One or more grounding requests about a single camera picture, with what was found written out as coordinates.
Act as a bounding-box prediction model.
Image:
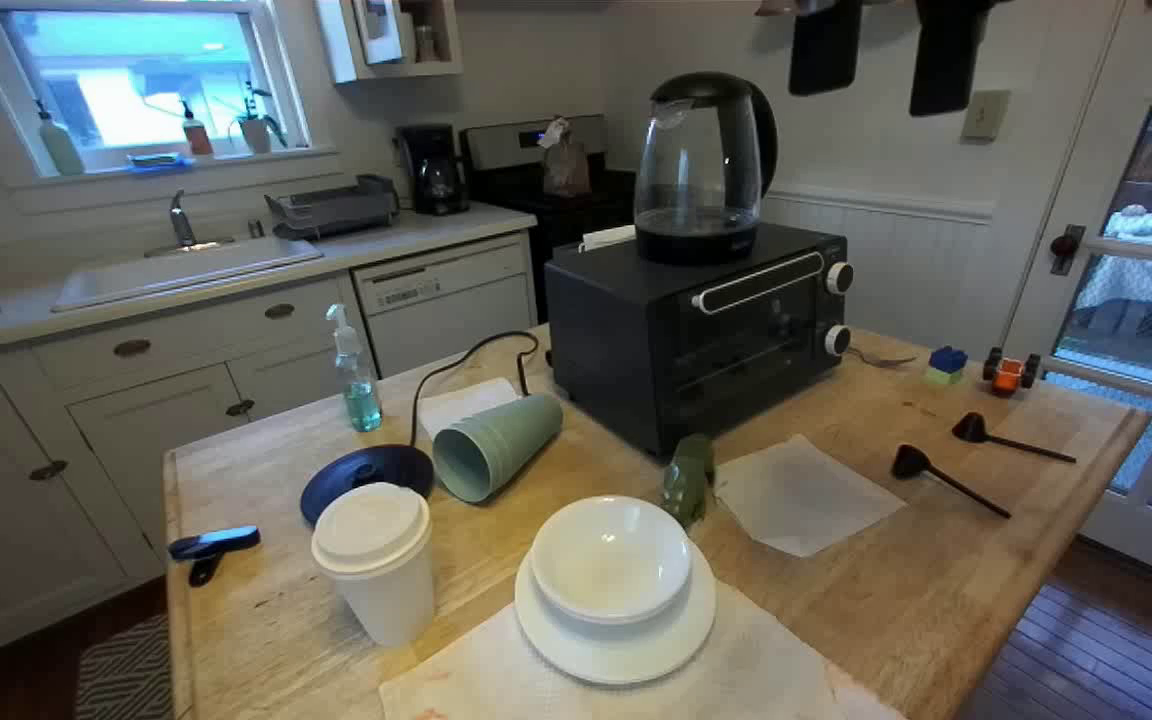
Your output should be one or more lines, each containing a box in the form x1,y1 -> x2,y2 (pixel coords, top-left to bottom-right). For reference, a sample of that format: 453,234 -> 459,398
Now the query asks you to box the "kitchen window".
0,0 -> 311,180

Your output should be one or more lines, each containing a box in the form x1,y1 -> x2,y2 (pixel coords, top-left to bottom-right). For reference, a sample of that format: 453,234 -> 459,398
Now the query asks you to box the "black power cable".
404,329 -> 553,452

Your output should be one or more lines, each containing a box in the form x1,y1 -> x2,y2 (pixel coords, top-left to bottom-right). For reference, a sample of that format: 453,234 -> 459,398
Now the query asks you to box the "white kitchen cabinet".
0,199 -> 540,676

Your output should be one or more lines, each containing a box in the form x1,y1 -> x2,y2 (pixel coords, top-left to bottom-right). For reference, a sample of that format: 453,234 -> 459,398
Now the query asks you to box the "white dishwasher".
351,234 -> 540,382

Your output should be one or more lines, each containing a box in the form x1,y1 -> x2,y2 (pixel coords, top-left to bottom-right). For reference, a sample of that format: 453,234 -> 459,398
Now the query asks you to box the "windowsill spray bottle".
235,80 -> 291,157

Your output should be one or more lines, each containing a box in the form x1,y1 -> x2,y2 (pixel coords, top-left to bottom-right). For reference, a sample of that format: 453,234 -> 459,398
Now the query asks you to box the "metal sink faucet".
142,190 -> 235,260

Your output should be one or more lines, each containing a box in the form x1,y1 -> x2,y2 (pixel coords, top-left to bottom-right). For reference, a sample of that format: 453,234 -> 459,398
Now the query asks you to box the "black coffee maker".
392,121 -> 473,219

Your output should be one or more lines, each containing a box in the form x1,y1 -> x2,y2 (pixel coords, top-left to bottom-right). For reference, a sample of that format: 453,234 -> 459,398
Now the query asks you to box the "wall light switch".
957,88 -> 1014,148

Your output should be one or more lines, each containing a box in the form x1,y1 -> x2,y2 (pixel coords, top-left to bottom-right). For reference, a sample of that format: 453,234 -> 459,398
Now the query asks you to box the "black and blue marker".
167,526 -> 262,594

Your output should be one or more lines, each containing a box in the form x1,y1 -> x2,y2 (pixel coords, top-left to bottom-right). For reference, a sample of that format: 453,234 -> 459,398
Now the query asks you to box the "white kitchen sink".
53,237 -> 326,316

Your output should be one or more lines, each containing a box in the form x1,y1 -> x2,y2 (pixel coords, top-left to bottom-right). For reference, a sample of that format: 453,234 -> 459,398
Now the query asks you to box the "dark blue plate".
295,442 -> 437,532

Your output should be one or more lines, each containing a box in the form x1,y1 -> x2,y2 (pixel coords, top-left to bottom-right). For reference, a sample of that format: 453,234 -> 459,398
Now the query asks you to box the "white bowl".
525,491 -> 695,633

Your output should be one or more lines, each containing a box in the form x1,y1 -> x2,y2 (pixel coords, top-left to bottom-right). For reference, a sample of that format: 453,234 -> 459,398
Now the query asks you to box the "white soap bottle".
30,95 -> 89,180

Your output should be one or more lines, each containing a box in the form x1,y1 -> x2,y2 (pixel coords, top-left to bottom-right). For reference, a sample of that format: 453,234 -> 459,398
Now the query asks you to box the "white plate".
510,535 -> 719,691

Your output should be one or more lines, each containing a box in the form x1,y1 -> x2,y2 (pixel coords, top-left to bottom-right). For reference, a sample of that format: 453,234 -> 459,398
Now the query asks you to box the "patterned floor rug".
73,611 -> 178,720

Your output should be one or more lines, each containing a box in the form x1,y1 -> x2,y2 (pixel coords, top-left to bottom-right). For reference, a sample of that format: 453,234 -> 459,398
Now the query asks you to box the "black toaster oven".
545,219 -> 858,464

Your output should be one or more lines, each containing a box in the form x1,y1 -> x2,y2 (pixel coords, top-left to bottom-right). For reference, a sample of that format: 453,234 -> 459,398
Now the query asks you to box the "blue sponge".
121,148 -> 194,180

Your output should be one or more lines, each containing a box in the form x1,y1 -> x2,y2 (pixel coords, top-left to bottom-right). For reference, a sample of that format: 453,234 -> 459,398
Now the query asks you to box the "black door handle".
1048,219 -> 1089,280

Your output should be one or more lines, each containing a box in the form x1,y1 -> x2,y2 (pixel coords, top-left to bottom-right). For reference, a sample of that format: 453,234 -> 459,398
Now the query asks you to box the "clear teal spray bottle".
319,299 -> 387,435

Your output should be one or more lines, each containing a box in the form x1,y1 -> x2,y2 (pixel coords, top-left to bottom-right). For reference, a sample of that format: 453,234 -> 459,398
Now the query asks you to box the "grey dish rack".
262,172 -> 404,246

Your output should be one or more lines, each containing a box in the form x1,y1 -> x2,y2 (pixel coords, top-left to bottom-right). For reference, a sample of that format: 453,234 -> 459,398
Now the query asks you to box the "black measuring spoon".
888,442 -> 1014,526
946,409 -> 1080,469

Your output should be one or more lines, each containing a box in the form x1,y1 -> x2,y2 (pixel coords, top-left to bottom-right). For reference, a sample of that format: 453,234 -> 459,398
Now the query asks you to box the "black kitchen stove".
454,116 -> 638,324

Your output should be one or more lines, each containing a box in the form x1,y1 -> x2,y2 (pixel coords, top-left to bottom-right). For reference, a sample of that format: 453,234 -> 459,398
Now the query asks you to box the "framed picture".
347,0 -> 410,74

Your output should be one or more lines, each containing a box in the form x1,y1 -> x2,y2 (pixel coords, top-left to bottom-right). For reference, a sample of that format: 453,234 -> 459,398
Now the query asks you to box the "small white paper sheet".
410,378 -> 529,444

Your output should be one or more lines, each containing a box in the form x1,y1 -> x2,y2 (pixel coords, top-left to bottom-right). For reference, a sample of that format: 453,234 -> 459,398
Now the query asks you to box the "green toy figure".
654,427 -> 719,530

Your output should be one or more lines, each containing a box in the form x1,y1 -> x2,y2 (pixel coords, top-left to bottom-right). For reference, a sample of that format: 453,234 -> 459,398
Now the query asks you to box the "brown paper bag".
535,116 -> 595,199

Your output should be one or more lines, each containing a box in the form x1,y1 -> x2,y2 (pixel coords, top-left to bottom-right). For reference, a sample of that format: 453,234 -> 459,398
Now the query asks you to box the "white cloth towel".
377,576 -> 908,720

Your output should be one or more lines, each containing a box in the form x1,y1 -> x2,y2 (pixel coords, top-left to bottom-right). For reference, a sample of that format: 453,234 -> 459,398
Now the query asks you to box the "brown pump bottle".
175,95 -> 217,159

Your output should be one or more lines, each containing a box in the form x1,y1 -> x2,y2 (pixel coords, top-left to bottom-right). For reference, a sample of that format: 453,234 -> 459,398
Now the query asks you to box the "white lidded paper cup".
306,481 -> 438,653

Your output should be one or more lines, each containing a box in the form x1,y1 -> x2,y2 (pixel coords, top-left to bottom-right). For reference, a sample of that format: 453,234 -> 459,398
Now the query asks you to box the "green plastic cup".
428,389 -> 566,508

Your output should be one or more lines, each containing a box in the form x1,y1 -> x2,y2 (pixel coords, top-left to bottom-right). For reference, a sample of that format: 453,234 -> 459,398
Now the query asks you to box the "white wall shelf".
311,0 -> 463,88

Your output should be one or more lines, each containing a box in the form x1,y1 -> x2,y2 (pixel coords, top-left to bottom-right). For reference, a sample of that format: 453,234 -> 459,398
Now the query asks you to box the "orange black toy car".
978,346 -> 1043,401

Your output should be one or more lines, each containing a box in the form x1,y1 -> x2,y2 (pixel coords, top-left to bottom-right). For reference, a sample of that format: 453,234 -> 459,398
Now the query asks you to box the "glass electric kettle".
629,68 -> 785,270

